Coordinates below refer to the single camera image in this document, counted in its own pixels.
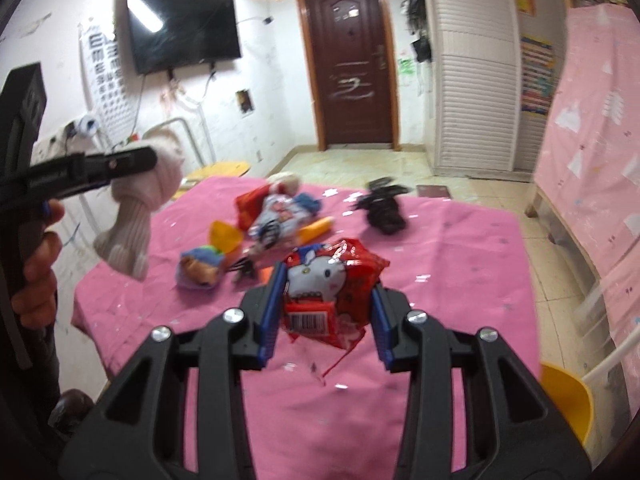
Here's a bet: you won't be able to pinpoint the white ribbed sock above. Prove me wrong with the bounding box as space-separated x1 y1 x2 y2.
92 132 186 281

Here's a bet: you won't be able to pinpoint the brown floor mat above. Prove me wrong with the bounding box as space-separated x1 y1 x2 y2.
416 184 453 201

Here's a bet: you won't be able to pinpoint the white wall charger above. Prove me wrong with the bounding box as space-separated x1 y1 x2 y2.
65 115 99 153

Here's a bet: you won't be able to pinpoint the black hair ties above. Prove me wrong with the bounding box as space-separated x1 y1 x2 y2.
231 255 262 282

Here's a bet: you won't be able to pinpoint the wooden bed frame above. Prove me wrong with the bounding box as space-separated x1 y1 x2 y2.
525 180 601 286

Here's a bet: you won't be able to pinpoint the small black hanging bag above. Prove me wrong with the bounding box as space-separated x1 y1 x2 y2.
411 35 434 64

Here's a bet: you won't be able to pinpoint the black wall television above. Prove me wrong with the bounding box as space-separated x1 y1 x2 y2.
126 0 242 76

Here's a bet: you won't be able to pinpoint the white metal rail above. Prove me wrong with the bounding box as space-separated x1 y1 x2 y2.
582 345 640 391

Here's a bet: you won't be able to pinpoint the white louvred wardrobe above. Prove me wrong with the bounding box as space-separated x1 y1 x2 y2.
420 0 566 177

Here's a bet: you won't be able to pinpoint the pink printed bed sheet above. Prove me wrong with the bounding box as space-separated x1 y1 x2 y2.
532 2 640 411

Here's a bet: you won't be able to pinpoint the small doll with blue hat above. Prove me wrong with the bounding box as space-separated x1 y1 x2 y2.
175 245 226 291

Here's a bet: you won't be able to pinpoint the wooden seat metal chair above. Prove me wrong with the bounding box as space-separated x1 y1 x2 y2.
142 117 251 188

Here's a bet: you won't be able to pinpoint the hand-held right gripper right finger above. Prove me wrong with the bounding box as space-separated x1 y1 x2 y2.
370 285 593 480

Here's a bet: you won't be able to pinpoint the colourful grid wall poster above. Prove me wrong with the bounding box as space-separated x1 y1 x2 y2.
517 35 557 119

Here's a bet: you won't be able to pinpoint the white eye chart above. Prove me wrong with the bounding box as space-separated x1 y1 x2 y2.
77 17 137 148

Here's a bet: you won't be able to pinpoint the red cartoon snack packet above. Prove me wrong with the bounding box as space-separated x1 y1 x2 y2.
281 238 391 386

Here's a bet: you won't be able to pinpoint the person's left hand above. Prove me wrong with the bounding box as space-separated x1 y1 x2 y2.
11 200 65 328

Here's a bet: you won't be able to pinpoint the large black hanging bag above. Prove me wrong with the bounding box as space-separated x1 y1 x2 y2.
407 0 427 36

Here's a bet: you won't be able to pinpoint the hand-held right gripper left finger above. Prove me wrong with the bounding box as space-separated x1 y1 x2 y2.
57 265 288 480

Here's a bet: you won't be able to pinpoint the yellow plastic bowl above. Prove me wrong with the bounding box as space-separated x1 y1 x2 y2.
540 362 596 447

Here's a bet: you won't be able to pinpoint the dark brown door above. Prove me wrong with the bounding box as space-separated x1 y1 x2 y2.
294 0 401 152

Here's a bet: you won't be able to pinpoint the pink star tablecloth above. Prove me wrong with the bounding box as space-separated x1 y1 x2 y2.
70 175 543 480

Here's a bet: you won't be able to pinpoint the orange thread spool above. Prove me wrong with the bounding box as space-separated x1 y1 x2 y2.
299 216 335 244

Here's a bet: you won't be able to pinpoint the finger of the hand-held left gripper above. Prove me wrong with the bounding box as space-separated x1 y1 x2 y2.
75 145 159 184

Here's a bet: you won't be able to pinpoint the yellow plastic cup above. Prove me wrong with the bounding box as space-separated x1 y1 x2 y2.
209 220 245 257

